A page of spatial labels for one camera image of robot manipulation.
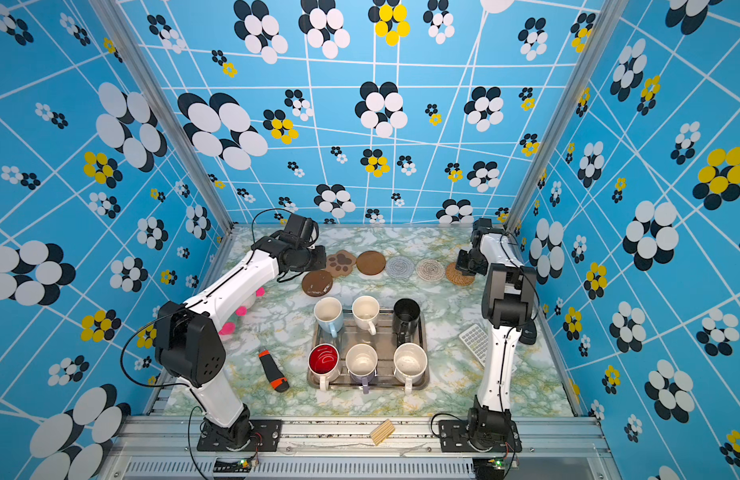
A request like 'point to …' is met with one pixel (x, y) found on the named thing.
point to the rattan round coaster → (456, 276)
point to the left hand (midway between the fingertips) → (326, 257)
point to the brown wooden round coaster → (371, 262)
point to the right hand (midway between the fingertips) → (468, 270)
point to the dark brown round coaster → (317, 283)
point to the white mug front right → (410, 361)
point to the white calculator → (476, 338)
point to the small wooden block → (382, 432)
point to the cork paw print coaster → (341, 263)
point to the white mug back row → (365, 311)
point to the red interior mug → (324, 364)
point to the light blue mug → (328, 314)
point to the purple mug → (361, 363)
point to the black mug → (406, 322)
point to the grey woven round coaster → (400, 266)
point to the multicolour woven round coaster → (430, 270)
